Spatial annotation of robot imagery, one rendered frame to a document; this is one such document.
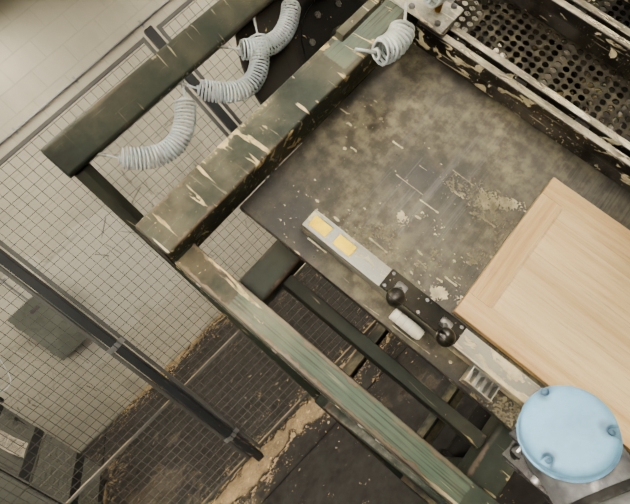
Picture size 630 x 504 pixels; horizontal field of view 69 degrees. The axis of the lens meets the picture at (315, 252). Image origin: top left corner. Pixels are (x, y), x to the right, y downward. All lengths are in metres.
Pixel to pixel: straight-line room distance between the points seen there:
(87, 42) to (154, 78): 4.10
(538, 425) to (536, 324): 0.72
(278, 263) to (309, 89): 0.42
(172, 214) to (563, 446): 0.82
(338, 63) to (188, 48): 0.52
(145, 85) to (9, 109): 4.15
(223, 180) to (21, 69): 4.67
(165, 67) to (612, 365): 1.38
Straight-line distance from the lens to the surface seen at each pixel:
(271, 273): 1.09
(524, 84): 1.34
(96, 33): 5.60
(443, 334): 0.91
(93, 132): 1.45
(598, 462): 0.44
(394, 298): 0.90
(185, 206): 1.02
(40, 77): 5.57
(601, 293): 1.24
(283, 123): 1.09
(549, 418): 0.45
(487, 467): 1.14
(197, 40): 1.55
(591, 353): 1.20
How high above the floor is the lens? 2.04
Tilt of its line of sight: 23 degrees down
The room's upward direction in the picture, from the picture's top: 42 degrees counter-clockwise
